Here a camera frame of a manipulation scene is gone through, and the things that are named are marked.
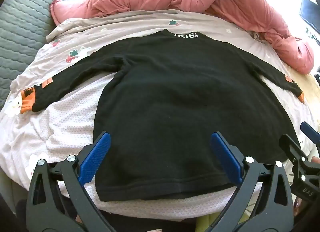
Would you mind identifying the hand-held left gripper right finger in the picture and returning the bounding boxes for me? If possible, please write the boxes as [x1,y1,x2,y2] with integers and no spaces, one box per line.
[210,131,294,232]

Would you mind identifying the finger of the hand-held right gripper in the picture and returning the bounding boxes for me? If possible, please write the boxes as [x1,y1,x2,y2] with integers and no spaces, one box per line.
[279,134,308,173]
[300,121,320,145]

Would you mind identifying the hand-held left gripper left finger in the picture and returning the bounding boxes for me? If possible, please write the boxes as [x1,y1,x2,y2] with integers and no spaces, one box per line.
[25,131,118,232]

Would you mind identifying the black long-sleeve sweater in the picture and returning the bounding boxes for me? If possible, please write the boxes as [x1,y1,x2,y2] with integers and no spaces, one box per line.
[20,29,304,202]

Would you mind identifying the strawberry print bed sheet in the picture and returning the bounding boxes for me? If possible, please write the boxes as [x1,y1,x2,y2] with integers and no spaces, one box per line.
[0,9,315,222]

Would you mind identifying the black flat monitor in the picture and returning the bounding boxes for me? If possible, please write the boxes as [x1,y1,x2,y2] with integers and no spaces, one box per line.
[299,0,320,27]

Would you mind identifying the grey quilted headboard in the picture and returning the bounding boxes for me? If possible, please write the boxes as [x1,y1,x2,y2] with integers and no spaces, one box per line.
[0,0,105,111]

